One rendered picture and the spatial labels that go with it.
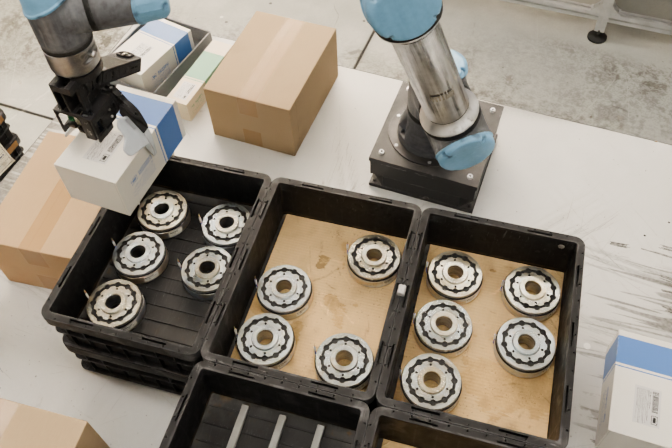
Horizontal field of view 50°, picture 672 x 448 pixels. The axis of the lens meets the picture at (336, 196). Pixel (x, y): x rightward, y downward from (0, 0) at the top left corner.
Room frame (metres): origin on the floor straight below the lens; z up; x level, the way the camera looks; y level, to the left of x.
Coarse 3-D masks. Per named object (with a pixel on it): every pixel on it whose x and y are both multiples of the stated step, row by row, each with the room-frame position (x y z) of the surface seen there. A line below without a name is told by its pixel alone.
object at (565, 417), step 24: (456, 216) 0.78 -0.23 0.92; (576, 240) 0.70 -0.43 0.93; (576, 264) 0.65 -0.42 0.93; (408, 288) 0.63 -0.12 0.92; (576, 288) 0.60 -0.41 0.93; (576, 312) 0.56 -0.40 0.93; (576, 336) 0.51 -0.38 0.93; (384, 360) 0.49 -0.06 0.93; (384, 384) 0.45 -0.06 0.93; (408, 408) 0.41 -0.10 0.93; (504, 432) 0.36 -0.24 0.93
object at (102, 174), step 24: (144, 96) 0.92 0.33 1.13; (168, 120) 0.88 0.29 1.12; (72, 144) 0.82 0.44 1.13; (96, 144) 0.81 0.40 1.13; (120, 144) 0.81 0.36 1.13; (168, 144) 0.86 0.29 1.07; (72, 168) 0.76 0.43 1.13; (96, 168) 0.76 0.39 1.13; (120, 168) 0.76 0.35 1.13; (144, 168) 0.79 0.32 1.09; (72, 192) 0.77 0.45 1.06; (96, 192) 0.75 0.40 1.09; (120, 192) 0.73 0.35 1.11; (144, 192) 0.77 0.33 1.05
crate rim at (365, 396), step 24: (336, 192) 0.84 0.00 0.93; (264, 216) 0.79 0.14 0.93; (408, 240) 0.72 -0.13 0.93; (240, 264) 0.69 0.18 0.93; (408, 264) 0.67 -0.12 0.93; (216, 312) 0.60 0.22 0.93; (384, 336) 0.53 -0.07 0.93; (216, 360) 0.51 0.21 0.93; (240, 360) 0.50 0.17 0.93; (312, 384) 0.46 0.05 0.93
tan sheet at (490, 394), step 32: (480, 256) 0.74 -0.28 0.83; (480, 320) 0.60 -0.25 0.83; (544, 320) 0.60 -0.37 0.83; (416, 352) 0.55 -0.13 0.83; (480, 352) 0.54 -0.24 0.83; (480, 384) 0.48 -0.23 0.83; (512, 384) 0.48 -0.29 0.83; (544, 384) 0.47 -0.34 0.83; (480, 416) 0.43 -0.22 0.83; (512, 416) 0.42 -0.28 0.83; (544, 416) 0.42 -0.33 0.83
